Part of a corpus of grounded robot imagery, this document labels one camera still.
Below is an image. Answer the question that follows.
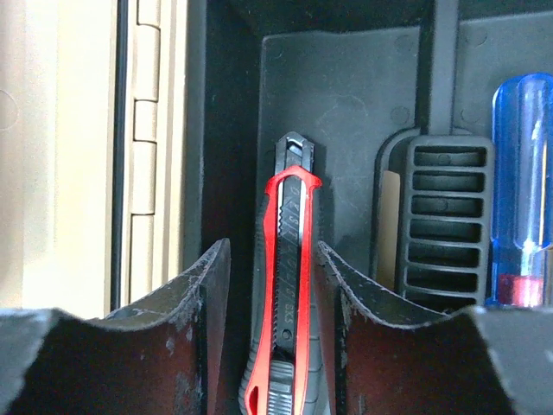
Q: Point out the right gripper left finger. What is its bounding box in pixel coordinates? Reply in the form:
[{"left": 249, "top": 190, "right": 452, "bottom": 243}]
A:
[{"left": 1, "top": 239, "right": 231, "bottom": 414}]

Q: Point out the blue and red screwdriver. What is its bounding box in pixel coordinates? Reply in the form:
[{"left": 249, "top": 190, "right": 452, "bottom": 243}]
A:
[{"left": 490, "top": 73, "right": 552, "bottom": 308}]

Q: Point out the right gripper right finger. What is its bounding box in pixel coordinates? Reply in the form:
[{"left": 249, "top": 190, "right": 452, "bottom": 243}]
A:
[{"left": 316, "top": 242, "right": 552, "bottom": 414}]

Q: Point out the tan plastic tool box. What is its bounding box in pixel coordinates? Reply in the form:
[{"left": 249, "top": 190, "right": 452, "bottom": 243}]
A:
[{"left": 1, "top": 1, "right": 188, "bottom": 318}]

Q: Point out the red and black utility knife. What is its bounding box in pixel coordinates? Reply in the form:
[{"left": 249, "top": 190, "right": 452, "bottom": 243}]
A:
[{"left": 238, "top": 131, "right": 323, "bottom": 414}]

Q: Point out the black tool box tray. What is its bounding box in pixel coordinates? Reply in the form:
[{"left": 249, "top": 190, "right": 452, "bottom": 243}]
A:
[{"left": 182, "top": 1, "right": 552, "bottom": 414}]

